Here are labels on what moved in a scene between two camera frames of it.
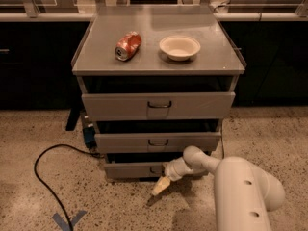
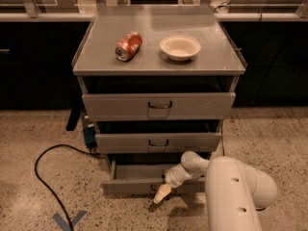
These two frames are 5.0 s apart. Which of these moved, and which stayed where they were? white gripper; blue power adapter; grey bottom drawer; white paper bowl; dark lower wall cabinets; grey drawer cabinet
Moved: white gripper; grey bottom drawer
Stayed: blue power adapter; dark lower wall cabinets; grey drawer cabinet; white paper bowl
